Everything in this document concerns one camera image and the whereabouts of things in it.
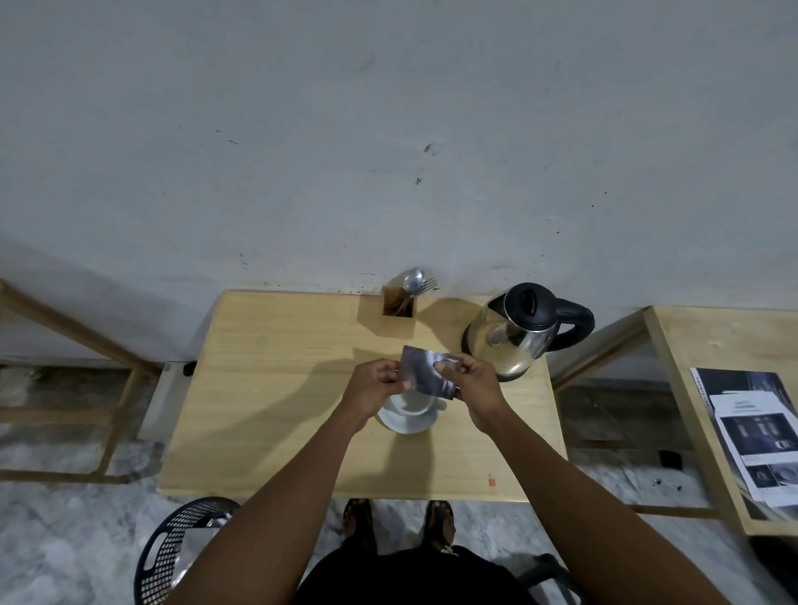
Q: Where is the person's right hand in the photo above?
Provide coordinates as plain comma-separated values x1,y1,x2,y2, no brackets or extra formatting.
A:
434,353,511,435

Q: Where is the person's left hand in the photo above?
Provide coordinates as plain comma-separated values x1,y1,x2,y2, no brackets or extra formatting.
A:
338,358,414,433

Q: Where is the silver foil sachet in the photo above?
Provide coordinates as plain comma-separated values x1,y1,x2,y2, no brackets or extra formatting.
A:
399,345,463,401

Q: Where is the person's left forearm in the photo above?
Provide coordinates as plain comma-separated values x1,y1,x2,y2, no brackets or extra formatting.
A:
163,405,375,605

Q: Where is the person's right forearm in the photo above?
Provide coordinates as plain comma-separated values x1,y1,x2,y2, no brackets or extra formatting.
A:
480,408,733,605

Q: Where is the white cup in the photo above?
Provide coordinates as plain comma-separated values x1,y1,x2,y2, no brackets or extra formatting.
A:
392,391,448,416

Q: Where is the white saucer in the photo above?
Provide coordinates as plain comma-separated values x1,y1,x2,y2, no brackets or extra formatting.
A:
377,395,440,435

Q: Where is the wooden cutlery holder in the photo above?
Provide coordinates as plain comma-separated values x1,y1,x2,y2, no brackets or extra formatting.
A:
382,284,415,334

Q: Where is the metal fork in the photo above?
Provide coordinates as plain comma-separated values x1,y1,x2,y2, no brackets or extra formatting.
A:
402,277,439,315

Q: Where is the metal spoon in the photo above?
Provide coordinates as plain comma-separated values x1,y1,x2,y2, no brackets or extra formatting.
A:
397,268,425,316

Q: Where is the light wooden table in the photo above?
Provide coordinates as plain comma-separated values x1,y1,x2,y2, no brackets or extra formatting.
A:
156,289,568,504

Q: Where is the person's left sandal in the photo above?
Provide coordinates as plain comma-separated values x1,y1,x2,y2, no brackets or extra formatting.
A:
342,498,377,554

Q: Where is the person's sandal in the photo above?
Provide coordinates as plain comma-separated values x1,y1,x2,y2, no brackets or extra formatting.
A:
342,498,377,554
423,500,458,554

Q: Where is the person's right sandal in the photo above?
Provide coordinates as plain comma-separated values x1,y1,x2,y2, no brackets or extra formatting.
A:
423,500,458,554

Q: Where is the person's black clothing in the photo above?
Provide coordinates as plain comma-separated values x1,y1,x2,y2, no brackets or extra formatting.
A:
293,542,538,605

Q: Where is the wooden side table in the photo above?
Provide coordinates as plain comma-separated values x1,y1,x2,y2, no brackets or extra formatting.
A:
550,305,798,538

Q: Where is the dark printed booklet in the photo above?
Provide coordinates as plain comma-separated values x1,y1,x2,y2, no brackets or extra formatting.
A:
690,367,798,523

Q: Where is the black perforated plastic basket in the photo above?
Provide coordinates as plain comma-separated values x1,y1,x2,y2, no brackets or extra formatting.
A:
133,497,241,605

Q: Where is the white printed sheet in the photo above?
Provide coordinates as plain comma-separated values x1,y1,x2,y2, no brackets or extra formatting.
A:
709,390,798,509

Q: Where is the steel electric kettle black handle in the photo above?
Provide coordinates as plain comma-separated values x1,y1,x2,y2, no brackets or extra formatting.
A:
465,282,596,376

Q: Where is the wooden frame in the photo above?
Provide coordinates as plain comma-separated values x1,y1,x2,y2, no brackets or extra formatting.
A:
0,278,162,485

